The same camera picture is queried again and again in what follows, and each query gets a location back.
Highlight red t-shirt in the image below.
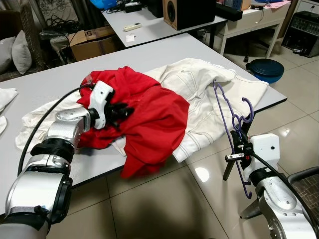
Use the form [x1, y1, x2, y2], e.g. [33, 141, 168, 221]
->
[76, 66, 191, 180]

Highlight purple plastic clothes hanger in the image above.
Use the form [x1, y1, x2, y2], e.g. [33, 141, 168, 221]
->
[213, 79, 256, 199]

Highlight grey table black legs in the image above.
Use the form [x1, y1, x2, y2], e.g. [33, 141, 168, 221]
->
[0, 32, 288, 217]

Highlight brown cardboard box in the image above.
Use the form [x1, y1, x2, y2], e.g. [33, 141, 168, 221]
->
[69, 26, 120, 61]

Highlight blue lidded bin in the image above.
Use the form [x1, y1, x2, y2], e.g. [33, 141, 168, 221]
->
[246, 58, 285, 84]

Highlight white remote control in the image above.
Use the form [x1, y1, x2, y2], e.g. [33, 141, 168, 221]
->
[123, 22, 143, 31]

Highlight blue plastic bag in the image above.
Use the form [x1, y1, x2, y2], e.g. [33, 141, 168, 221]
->
[90, 0, 118, 9]

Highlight light grey pillow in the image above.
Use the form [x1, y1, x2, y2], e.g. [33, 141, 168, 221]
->
[11, 30, 33, 75]

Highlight black speaker wooden front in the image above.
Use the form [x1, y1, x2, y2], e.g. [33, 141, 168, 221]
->
[163, 0, 216, 30]

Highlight white desk with drawers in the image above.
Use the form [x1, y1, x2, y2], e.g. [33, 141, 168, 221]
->
[217, 0, 292, 58]

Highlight black audio equipment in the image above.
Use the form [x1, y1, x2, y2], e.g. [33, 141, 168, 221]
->
[281, 11, 319, 58]

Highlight black soundbar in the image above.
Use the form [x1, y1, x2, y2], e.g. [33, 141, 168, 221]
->
[214, 2, 243, 21]

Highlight brown leather armchair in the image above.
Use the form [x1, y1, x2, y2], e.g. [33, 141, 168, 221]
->
[0, 10, 38, 83]

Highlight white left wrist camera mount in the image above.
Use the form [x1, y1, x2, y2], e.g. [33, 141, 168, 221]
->
[89, 81, 115, 130]

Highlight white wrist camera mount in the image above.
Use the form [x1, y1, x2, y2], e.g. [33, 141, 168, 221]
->
[89, 81, 115, 130]
[248, 133, 280, 175]

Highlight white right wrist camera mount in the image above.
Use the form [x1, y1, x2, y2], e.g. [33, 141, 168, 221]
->
[248, 133, 280, 175]

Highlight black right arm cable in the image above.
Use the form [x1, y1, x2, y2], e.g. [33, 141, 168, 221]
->
[252, 152, 319, 235]

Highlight plaid chair black frame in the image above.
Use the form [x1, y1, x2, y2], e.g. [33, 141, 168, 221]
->
[287, 167, 319, 200]

